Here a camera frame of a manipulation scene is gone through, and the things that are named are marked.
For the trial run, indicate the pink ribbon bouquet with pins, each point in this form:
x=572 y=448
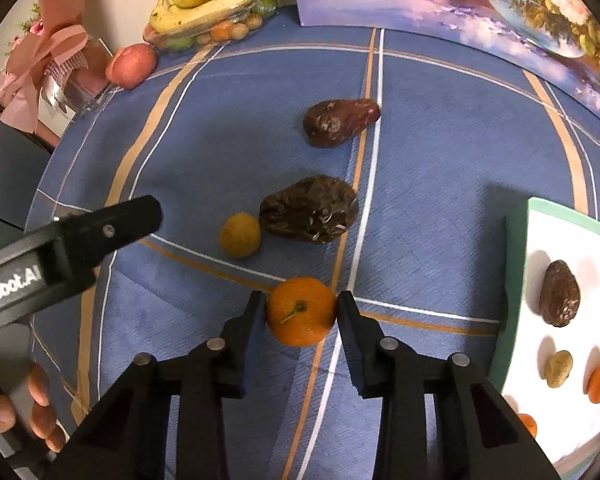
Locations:
x=45 y=60

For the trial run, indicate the blue plaid tablecloth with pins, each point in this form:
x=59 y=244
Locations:
x=430 y=185

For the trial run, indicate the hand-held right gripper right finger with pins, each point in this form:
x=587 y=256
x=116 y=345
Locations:
x=352 y=340

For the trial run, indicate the small green fruit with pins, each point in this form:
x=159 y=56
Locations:
x=266 y=7
x=180 y=42

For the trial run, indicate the small tan nut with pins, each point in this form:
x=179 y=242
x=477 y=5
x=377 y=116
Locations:
x=559 y=368

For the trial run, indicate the red apple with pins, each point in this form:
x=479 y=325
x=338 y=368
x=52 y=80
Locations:
x=131 y=66

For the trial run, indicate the dark brown date-shaped fruit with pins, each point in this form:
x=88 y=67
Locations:
x=559 y=292

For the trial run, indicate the person's left hand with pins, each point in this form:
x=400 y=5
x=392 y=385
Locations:
x=40 y=385

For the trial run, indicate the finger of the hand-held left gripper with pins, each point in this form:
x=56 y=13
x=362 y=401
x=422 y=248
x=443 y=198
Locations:
x=110 y=230

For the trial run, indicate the clear acrylic box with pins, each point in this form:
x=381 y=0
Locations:
x=80 y=95

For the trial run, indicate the small brown nut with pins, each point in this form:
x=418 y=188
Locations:
x=205 y=37
x=238 y=31

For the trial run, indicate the white tray with green rim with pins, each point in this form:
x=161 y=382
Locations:
x=555 y=240

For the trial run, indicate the dark brown lumpy fruit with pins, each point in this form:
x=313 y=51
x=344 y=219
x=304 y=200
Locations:
x=307 y=208

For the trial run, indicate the clear plastic fruit container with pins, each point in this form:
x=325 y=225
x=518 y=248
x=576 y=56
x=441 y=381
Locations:
x=155 y=39

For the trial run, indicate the dark brown pear-shaped fruit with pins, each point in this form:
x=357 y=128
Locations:
x=340 y=122

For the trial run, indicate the small mandarin orange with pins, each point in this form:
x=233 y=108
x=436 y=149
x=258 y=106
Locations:
x=300 y=315

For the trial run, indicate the small orange fruit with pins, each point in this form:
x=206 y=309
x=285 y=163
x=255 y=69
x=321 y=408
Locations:
x=221 y=31

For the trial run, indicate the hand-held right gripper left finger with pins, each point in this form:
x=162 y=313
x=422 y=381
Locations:
x=256 y=330

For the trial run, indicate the flower painting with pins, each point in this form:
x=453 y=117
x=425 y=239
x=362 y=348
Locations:
x=430 y=10

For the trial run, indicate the small yellow-brown round fruit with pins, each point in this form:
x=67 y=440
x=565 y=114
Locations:
x=240 y=235

